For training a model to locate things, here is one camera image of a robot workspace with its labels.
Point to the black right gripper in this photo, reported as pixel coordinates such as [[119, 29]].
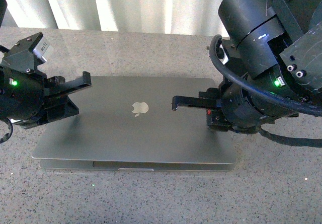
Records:
[[217, 109]]

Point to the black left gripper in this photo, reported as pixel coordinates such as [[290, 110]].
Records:
[[57, 104]]

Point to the grey laptop computer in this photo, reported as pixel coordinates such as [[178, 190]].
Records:
[[127, 123]]

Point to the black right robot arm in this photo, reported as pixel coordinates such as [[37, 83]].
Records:
[[271, 65]]

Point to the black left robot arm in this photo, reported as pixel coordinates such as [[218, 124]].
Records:
[[28, 96]]

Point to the white pleated curtain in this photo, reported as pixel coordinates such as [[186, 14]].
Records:
[[185, 17]]

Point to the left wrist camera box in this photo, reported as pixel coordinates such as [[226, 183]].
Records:
[[27, 54]]

